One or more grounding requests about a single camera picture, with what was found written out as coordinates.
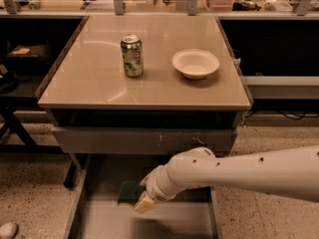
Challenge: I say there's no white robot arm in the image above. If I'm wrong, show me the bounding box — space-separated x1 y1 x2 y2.
134 146 319 213

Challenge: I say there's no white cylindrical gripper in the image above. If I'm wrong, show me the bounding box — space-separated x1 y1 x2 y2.
134 165 181 213

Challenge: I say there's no black table leg frame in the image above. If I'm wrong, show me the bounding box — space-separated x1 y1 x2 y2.
0 103 63 154

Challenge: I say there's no green soda can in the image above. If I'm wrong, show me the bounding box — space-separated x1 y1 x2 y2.
121 34 144 78

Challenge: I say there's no white paper bowl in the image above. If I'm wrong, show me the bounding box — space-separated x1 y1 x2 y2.
172 49 220 80

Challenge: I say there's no grey drawer cabinet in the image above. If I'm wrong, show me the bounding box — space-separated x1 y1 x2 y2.
38 15 251 155

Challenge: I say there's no white shoe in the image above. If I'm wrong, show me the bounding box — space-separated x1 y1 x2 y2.
0 222 18 239

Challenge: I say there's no open grey middle drawer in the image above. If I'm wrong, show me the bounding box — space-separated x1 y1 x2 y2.
64 154 223 239

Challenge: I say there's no green yellow sponge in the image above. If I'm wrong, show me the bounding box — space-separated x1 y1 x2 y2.
118 181 145 207

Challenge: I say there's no grey top drawer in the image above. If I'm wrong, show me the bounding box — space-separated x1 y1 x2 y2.
52 126 237 154

